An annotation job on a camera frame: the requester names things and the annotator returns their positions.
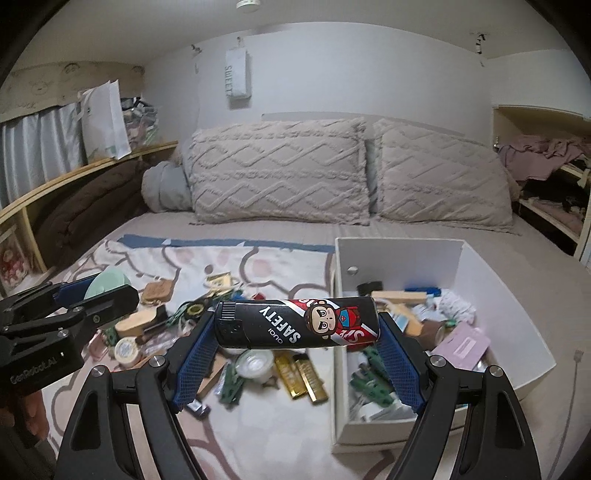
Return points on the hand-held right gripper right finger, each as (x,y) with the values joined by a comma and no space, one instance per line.
(401,364)

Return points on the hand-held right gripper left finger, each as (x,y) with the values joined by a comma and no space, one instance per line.
(194,364)

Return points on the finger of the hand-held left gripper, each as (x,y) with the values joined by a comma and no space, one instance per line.
(106,304)
(69,290)

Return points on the mint green round case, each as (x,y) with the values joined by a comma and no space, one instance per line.
(108,281)

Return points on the black cartoon print lighter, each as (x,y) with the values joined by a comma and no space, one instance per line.
(277,323)

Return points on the white cardboard box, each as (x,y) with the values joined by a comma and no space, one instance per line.
(508,314)

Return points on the brown wooden block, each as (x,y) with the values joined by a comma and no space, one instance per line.
(138,323)

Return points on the green clothespin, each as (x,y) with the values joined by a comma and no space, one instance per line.
(231,387)

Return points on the round white tin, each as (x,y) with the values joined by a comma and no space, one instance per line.
(126,353)

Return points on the pink card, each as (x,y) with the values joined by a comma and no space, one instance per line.
(461,344)

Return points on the brown quilt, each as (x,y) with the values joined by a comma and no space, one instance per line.
(87,207)

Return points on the gold lighter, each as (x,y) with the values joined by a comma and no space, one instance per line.
(311,378)
(291,376)

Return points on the wooden bedside shelf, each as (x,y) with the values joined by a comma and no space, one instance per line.
(27,203)

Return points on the printed blanket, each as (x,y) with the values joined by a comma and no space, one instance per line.
(277,434)

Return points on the grey cloth bundle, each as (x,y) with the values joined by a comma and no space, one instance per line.
(164,187)

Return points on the silver grey curtain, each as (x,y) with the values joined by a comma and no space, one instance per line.
(37,147)

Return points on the white paper bag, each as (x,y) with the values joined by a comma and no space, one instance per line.
(104,120)

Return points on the clear bag of clutter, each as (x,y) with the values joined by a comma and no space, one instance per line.
(141,124)

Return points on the beige textured pillow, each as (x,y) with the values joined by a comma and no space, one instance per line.
(277,170)
(438,175)

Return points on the pile of clothes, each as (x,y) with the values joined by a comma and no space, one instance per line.
(540,152)

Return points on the white hanging pouch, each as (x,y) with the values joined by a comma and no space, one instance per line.
(238,74)

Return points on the cream wall shelf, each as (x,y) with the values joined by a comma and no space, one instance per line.
(545,115)

